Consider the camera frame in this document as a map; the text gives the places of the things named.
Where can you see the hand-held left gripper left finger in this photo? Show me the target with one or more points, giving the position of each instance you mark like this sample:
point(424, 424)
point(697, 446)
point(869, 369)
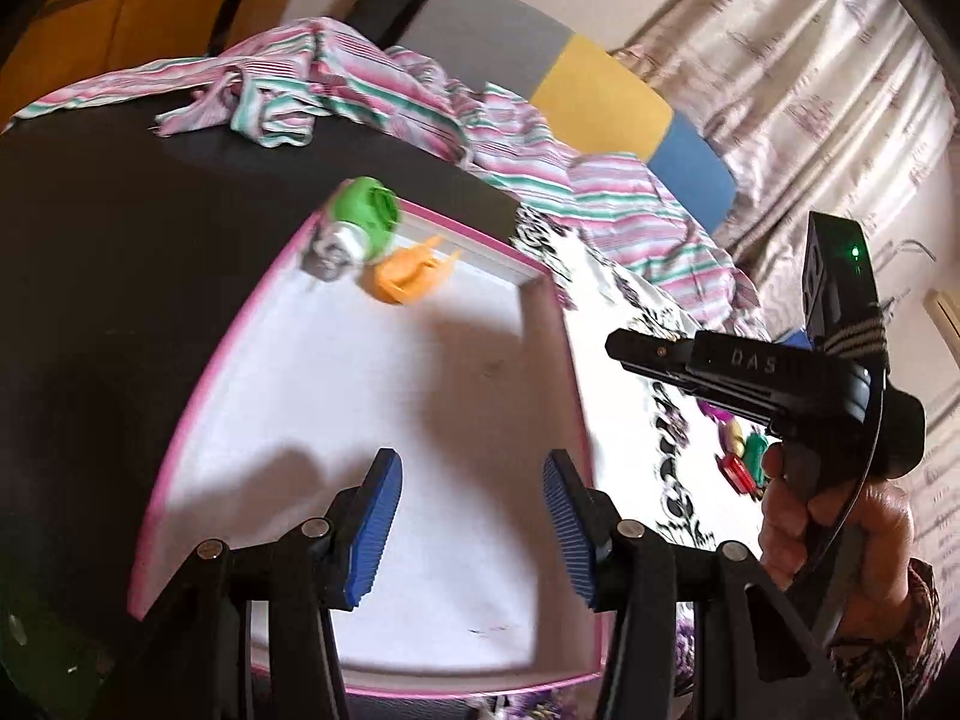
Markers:
point(375, 532)

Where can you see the beige patterned curtain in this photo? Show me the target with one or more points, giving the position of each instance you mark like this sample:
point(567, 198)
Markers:
point(810, 90)

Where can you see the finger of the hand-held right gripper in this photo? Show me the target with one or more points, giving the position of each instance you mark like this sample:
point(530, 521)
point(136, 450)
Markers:
point(649, 356)

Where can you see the pink-rimmed white box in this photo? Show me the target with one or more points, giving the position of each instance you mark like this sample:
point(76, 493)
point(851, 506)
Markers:
point(420, 390)

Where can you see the white embroidered floral tablecloth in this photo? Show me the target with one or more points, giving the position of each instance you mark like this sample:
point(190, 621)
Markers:
point(637, 427)

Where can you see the orange wooden cabinet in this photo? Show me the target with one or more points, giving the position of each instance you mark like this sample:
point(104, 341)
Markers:
point(112, 15)

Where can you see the person's right hand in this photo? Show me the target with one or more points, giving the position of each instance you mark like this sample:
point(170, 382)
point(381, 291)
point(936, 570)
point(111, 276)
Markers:
point(889, 532)

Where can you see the yellow plastic toy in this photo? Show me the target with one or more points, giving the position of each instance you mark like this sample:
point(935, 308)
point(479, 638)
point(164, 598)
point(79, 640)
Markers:
point(735, 441)

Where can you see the person's right forearm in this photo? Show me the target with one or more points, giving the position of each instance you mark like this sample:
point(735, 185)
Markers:
point(900, 652)

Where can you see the pink green striped cloth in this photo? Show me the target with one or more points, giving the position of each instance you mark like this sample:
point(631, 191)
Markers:
point(600, 202)

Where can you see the orange plastic toy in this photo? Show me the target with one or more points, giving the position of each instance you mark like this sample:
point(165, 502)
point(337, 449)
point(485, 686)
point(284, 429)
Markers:
point(397, 274)

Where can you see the grey yellow blue chair back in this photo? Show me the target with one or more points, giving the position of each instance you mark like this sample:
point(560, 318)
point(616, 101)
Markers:
point(600, 90)

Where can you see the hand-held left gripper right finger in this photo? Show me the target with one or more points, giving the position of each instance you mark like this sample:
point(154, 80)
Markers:
point(566, 532)

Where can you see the small green plastic toy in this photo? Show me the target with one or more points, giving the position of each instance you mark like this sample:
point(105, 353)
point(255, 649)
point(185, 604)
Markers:
point(754, 461)

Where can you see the grey white toy piece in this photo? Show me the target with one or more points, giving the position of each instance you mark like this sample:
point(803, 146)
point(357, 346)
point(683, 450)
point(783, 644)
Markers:
point(334, 251)

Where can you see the red plastic toy piece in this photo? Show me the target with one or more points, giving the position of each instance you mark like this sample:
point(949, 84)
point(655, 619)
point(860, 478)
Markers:
point(733, 474)

